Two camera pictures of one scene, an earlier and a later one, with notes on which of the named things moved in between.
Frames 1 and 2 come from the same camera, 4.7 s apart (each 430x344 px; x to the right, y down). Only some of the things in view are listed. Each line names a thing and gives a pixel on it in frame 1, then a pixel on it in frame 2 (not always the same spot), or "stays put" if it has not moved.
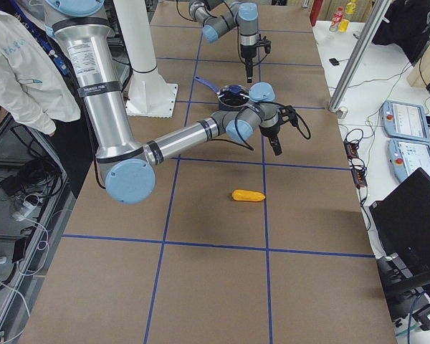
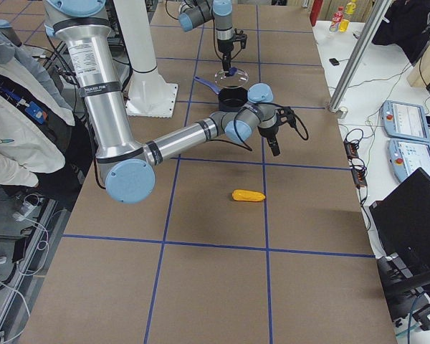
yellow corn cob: x=242 y=195 stays put
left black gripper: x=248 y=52 -> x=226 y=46
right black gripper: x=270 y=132 stays put
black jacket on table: x=406 y=24 stays put
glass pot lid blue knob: x=233 y=95 -> x=236 y=78
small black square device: x=334 y=61 stays put
